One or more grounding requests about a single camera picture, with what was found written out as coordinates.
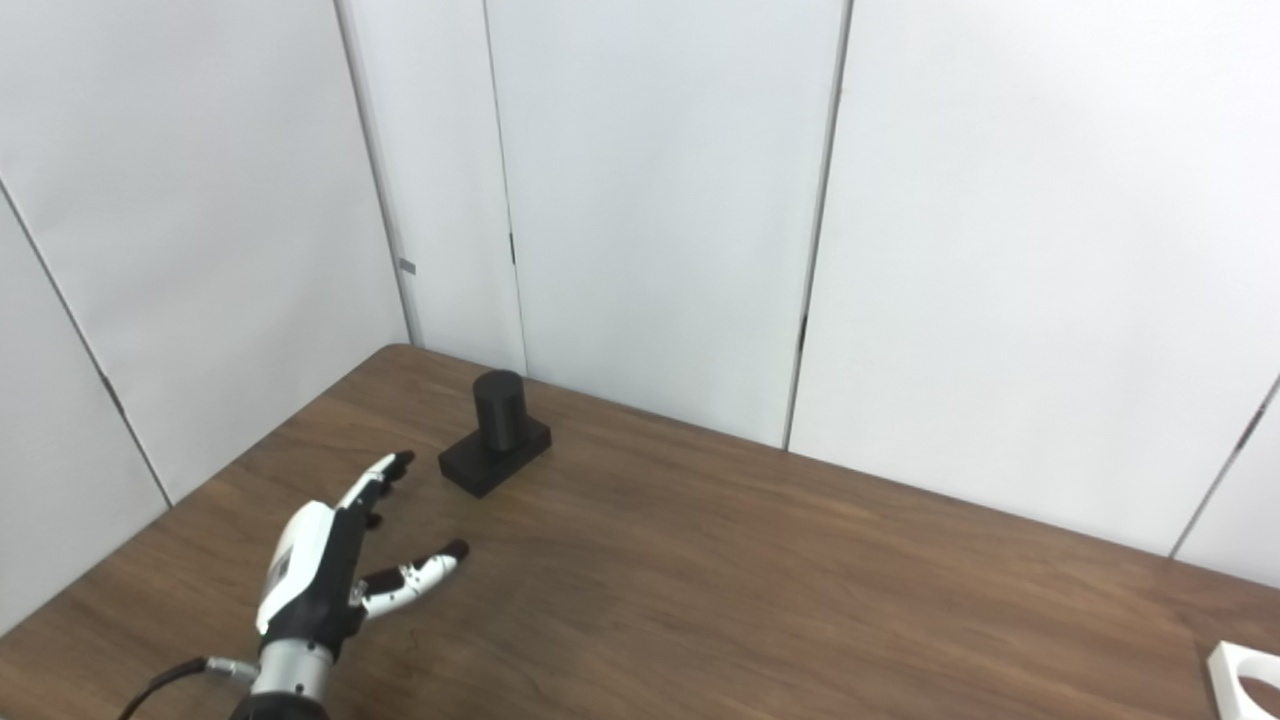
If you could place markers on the white square piece with hole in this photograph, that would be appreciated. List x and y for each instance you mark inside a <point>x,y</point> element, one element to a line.
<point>1225,680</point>

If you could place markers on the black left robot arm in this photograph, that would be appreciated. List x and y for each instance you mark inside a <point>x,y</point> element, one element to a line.
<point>290,680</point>

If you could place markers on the black peg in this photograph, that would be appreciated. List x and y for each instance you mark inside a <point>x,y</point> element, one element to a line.
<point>497,415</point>

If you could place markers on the white and black left hand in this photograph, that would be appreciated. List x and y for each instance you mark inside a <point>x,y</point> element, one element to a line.
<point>310,570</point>

